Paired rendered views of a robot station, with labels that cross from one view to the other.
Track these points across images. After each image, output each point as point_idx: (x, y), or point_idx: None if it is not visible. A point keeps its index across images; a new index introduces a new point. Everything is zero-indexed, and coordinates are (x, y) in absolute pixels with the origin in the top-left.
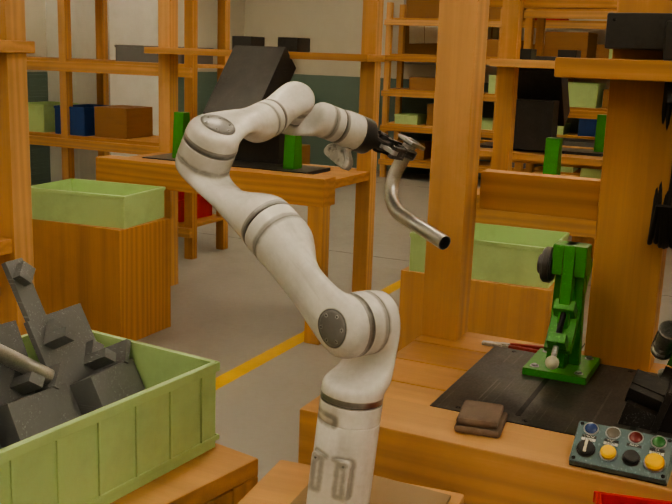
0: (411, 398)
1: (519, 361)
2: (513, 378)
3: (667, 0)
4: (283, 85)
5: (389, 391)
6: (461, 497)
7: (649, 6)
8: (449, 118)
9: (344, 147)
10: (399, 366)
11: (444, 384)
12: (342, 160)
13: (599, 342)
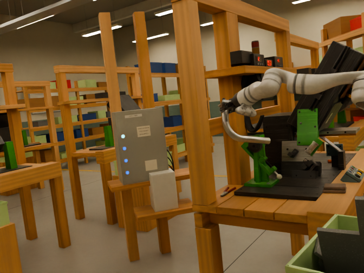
0: (300, 204)
1: (254, 188)
2: (276, 188)
3: (236, 47)
4: (280, 69)
5: (294, 207)
6: None
7: (234, 49)
8: (201, 97)
9: (251, 105)
10: (258, 207)
11: (279, 200)
12: (254, 111)
13: (243, 175)
